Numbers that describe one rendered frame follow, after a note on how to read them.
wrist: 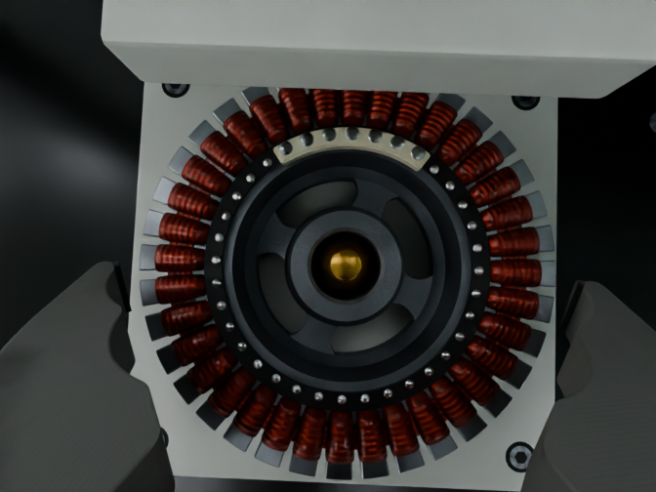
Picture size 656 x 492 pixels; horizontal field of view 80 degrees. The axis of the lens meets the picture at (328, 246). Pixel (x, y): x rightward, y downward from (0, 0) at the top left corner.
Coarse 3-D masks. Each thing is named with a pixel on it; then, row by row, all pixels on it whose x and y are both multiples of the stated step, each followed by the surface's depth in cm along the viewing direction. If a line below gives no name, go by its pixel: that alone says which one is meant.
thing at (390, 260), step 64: (256, 128) 11; (320, 128) 11; (384, 128) 11; (448, 128) 11; (192, 192) 10; (256, 192) 11; (384, 192) 13; (448, 192) 11; (512, 192) 10; (192, 256) 10; (256, 256) 12; (384, 256) 11; (448, 256) 12; (512, 256) 11; (192, 320) 10; (256, 320) 12; (320, 320) 12; (448, 320) 11; (512, 320) 10; (192, 384) 10; (256, 384) 10; (320, 384) 10; (384, 384) 10; (448, 384) 10; (512, 384) 10; (320, 448) 10; (384, 448) 10; (448, 448) 10
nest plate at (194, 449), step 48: (144, 96) 14; (192, 96) 14; (240, 96) 14; (432, 96) 14; (480, 96) 14; (144, 144) 14; (192, 144) 14; (528, 144) 14; (144, 192) 14; (336, 192) 14; (528, 192) 14; (144, 240) 14; (288, 288) 14; (528, 288) 14; (144, 336) 14; (336, 336) 14; (384, 336) 14; (528, 384) 14; (192, 432) 14; (480, 432) 14; (528, 432) 14; (288, 480) 14; (336, 480) 13; (384, 480) 13; (432, 480) 13; (480, 480) 13
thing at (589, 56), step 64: (128, 0) 4; (192, 0) 4; (256, 0) 4; (320, 0) 4; (384, 0) 4; (448, 0) 4; (512, 0) 4; (576, 0) 4; (640, 0) 4; (128, 64) 5; (192, 64) 5; (256, 64) 5; (320, 64) 4; (384, 64) 4; (448, 64) 4; (512, 64) 4; (576, 64) 4; (640, 64) 4
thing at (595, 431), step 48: (576, 288) 11; (576, 336) 9; (624, 336) 9; (576, 384) 9; (624, 384) 7; (576, 432) 7; (624, 432) 7; (528, 480) 7; (576, 480) 6; (624, 480) 6
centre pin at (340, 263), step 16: (336, 240) 12; (352, 240) 12; (320, 256) 12; (336, 256) 11; (352, 256) 11; (368, 256) 12; (320, 272) 12; (336, 272) 11; (352, 272) 11; (368, 272) 12; (336, 288) 12; (352, 288) 12
